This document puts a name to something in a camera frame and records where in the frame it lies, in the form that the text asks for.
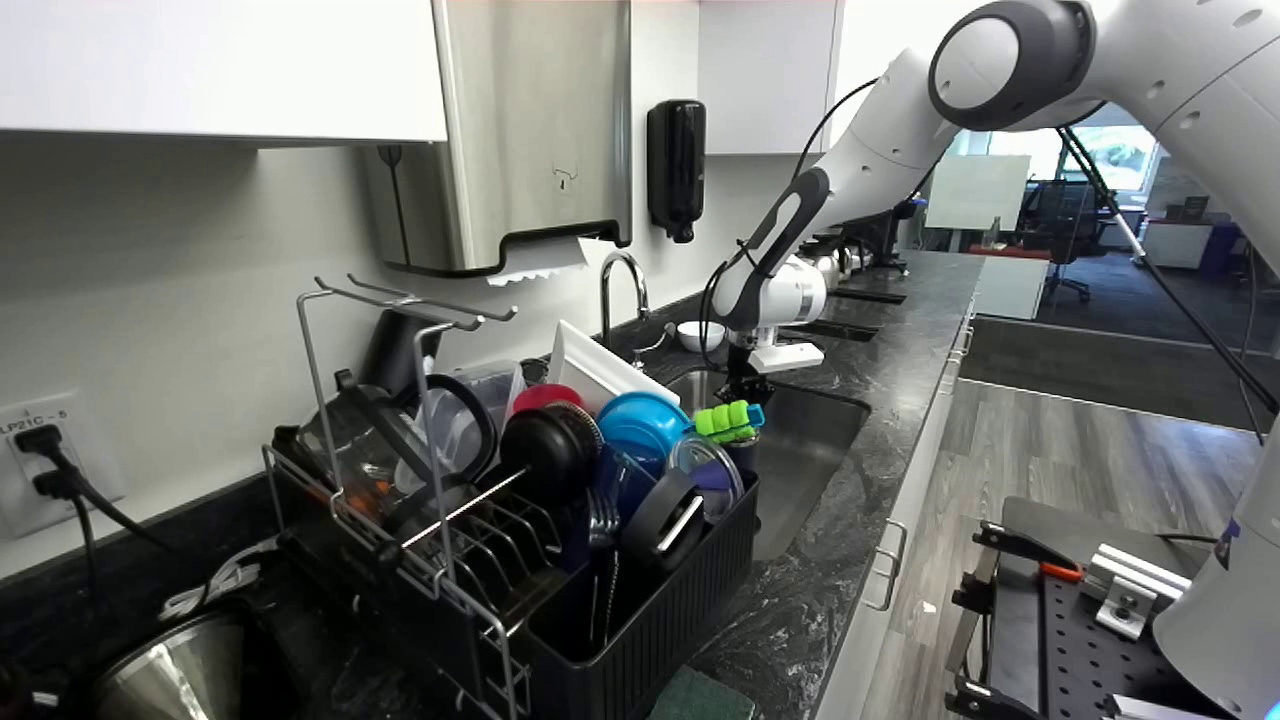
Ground black power plug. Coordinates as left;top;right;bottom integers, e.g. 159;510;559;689
11;417;71;455
30;463;83;506

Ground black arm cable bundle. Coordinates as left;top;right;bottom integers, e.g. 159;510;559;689
697;74;1280;434

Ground white bowl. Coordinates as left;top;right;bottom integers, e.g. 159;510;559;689
670;317;732;356

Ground red handled tool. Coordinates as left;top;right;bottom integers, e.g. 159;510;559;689
972;521;1090;589

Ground black office chair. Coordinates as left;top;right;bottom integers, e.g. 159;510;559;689
1017;176;1113;308

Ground stainless paper towel dispenser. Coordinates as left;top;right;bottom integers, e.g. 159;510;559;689
364;0;636;277

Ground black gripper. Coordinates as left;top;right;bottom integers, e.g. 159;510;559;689
727;364;779;414

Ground white lower cabinets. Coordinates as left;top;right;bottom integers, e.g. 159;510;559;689
811;317;977;720

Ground black tumbler cup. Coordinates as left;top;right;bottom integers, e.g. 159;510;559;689
360;308;431;395

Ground black dish rack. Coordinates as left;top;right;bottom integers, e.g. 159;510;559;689
258;273;766;720

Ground green sponge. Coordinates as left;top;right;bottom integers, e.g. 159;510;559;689
646;662;765;720

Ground aluminium bracket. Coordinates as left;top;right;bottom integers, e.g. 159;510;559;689
1088;540;1194;642

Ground chrome faucet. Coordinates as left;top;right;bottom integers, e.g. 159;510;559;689
595;254;650;346

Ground white wall outlet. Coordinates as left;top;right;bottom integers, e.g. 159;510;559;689
0;385;92;536

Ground red round lid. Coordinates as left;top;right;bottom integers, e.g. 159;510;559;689
509;381;592;422

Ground stainless steel sink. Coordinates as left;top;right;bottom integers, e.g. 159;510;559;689
622;356;873;564

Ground black perforated breadboard table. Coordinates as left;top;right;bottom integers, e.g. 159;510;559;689
944;496;1202;720

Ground white upper cabinet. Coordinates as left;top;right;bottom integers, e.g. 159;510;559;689
0;0;457;146

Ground black wall soap dispenser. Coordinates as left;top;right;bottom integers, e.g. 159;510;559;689
646;96;712;250

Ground black rimmed round lid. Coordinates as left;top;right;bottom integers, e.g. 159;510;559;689
414;374;502;483

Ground black coffee machine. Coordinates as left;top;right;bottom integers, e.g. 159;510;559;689
844;196;924;281

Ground glass pitcher black handle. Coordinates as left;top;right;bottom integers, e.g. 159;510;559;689
283;374;452;536

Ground white board panel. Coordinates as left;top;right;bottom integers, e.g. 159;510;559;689
918;154;1033;240

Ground clear purple bottle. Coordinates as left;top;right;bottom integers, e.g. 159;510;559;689
663;435;749;517

